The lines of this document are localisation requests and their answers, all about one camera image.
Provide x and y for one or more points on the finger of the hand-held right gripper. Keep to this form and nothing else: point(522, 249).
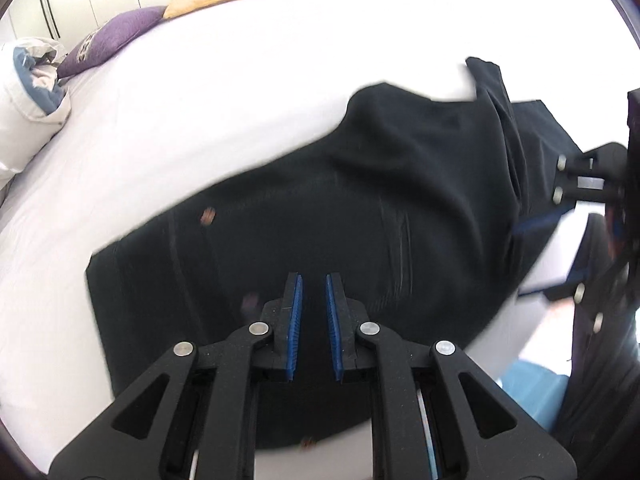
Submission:
point(540, 222)
point(582, 294)

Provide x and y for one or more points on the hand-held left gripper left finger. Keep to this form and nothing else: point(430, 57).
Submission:
point(295, 320)

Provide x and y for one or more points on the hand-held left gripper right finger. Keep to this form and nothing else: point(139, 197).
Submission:
point(334, 320)

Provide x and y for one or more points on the black pants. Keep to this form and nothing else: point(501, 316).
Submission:
point(350, 185)

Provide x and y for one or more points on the dark cloth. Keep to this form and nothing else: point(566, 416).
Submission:
point(600, 385)

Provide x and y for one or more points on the blue cloth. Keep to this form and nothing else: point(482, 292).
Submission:
point(535, 390)

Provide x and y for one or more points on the bed with white sheet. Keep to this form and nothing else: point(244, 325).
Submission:
point(250, 85)

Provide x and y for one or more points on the purple pillow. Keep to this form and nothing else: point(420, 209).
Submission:
point(115, 35)

